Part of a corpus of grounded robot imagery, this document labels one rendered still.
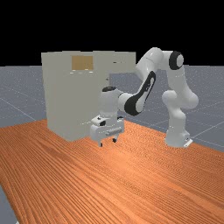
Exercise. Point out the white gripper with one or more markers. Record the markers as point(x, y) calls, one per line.
point(106, 129)

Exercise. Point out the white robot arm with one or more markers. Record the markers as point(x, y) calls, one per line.
point(178, 87)

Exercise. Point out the pale cabinet drawer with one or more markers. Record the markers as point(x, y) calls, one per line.
point(122, 62)

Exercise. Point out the pale cabinet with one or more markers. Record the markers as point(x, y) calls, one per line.
point(70, 102)

